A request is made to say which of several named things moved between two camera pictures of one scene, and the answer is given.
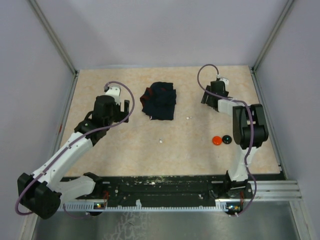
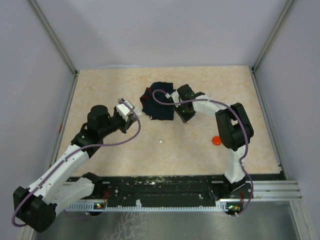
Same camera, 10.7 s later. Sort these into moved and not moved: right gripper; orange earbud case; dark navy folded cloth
Moved: right gripper
Not moved: orange earbud case; dark navy folded cloth
